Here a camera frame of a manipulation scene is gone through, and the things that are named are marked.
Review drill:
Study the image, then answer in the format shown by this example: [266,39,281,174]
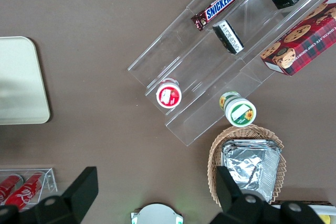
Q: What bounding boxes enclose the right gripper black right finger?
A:
[209,166,282,224]

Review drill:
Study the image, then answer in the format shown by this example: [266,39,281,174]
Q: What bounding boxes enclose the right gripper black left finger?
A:
[18,166,99,224]

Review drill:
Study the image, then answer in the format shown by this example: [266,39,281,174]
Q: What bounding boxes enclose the light tan wicker basket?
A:
[207,125,288,208]

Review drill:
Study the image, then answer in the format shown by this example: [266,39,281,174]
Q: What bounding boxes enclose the cream rectangular tray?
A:
[0,36,51,125]

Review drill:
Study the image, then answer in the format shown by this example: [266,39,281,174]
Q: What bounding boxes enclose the clear acrylic bottle rack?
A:
[0,167,58,212]

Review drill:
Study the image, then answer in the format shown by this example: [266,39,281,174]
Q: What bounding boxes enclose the stack of foil containers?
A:
[221,139,282,204]

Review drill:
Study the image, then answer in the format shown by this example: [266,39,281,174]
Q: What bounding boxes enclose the red cola bottle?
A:
[0,174,25,204]
[4,172,46,209]

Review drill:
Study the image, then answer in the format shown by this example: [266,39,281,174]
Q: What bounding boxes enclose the green lid white cup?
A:
[219,91,257,127]

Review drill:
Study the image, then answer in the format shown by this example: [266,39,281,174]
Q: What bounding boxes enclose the red lid white cup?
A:
[155,77,183,110]

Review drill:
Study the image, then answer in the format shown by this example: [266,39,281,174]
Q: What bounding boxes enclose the clear acrylic stepped shelf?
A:
[127,0,336,147]

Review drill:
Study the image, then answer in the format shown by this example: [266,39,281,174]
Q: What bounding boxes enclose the red tartan cookie box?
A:
[260,0,336,77]

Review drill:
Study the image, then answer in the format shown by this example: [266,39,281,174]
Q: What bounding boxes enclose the Snickers chocolate bar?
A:
[190,0,246,31]

